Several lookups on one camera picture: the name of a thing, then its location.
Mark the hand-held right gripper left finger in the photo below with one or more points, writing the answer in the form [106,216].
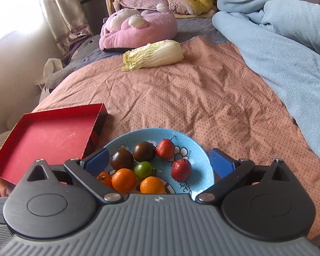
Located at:
[97,161]

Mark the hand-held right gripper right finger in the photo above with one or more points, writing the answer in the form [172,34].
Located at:
[222,162]

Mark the orange mandarin with stem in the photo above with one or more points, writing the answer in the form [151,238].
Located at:
[104,178]

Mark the dark brown tomato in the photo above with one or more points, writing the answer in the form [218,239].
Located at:
[144,151]
[122,160]

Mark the blue cartoon plate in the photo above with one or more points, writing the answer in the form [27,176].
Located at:
[197,154]

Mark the red radish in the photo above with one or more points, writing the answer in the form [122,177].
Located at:
[165,148]
[181,169]

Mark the green tomato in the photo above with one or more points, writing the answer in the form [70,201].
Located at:
[143,170]

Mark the red tray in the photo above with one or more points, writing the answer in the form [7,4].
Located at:
[50,138]

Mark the pink dotted bedspread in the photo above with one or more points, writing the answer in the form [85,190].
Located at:
[202,98]

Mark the grey plush toy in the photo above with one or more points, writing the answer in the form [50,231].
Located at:
[69,66]

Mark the white cloth bag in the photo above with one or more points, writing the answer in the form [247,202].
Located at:
[49,72]

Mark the napa cabbage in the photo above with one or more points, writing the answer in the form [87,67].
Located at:
[154,54]

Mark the light blue blanket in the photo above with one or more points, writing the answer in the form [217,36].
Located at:
[282,45]

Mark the pink plush toy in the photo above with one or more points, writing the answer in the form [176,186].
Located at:
[138,29]

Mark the grey bed sheet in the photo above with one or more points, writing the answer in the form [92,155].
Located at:
[197,26]

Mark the patterned beige curtain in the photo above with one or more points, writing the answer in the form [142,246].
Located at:
[61,10]

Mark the mauve fleece pillow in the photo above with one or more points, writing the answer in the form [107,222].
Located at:
[141,0]

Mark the bright window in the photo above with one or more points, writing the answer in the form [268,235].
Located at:
[10,5]

